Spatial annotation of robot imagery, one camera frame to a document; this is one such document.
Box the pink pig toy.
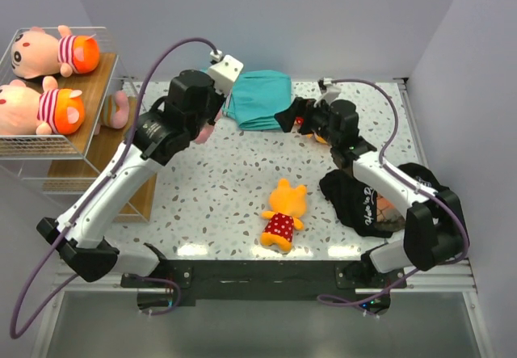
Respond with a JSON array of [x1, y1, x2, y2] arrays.
[[193, 111, 222, 145]]

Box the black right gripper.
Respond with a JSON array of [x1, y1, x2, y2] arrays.
[[274, 97, 339, 147]]

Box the black printed garment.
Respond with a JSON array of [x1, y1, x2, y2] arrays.
[[319, 162, 457, 238]]

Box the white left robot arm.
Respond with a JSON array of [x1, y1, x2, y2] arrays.
[[36, 66, 240, 287]]

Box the orange bear polka dress front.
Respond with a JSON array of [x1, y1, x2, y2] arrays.
[[260, 179, 307, 253]]

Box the pink pig striped shirt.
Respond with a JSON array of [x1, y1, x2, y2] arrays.
[[95, 91, 130, 135]]

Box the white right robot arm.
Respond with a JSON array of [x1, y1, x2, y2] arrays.
[[275, 98, 469, 288]]

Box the black-haired doll orange pants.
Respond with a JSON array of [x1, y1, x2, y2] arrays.
[[11, 25, 100, 79]]

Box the orange bear polka dress back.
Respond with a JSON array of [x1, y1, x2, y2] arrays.
[[296, 117, 327, 145]]

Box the orange bear polka dress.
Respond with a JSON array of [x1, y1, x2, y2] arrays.
[[296, 117, 327, 145], [260, 179, 307, 253]]

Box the white wire wooden shelf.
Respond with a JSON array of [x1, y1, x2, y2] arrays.
[[1, 25, 137, 206]]

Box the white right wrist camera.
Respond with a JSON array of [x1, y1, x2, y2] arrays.
[[315, 78, 341, 107]]

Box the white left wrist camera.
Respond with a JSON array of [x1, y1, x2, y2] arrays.
[[206, 50, 244, 95]]

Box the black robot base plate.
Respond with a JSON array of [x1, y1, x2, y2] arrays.
[[120, 259, 405, 310]]

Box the folded teal cloth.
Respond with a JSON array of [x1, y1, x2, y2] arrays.
[[221, 70, 292, 131]]

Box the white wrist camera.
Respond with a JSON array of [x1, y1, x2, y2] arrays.
[[206, 50, 244, 95], [315, 78, 341, 107]]

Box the face-up doll orange hat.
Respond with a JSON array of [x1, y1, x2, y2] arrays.
[[1, 76, 86, 136]]

